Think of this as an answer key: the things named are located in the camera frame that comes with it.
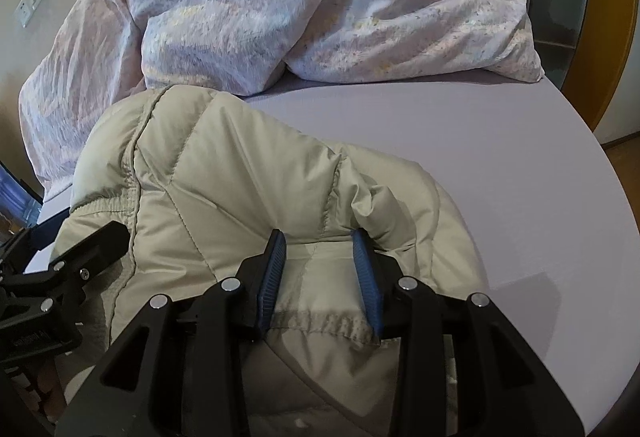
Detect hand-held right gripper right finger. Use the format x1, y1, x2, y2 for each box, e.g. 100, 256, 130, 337
351, 229, 585, 437

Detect pink patterned duvet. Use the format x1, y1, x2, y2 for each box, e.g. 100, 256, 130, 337
19, 0, 153, 192

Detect beige puffer jacket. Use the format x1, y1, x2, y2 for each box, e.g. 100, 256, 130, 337
50, 84, 492, 437

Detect white patterned pillow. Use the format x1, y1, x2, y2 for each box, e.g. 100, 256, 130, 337
125, 0, 547, 98

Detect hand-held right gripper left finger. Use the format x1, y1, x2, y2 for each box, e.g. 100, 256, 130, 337
54, 229, 289, 437

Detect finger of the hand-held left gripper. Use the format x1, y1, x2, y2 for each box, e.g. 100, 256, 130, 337
0, 216, 68, 270
47, 221, 130, 290

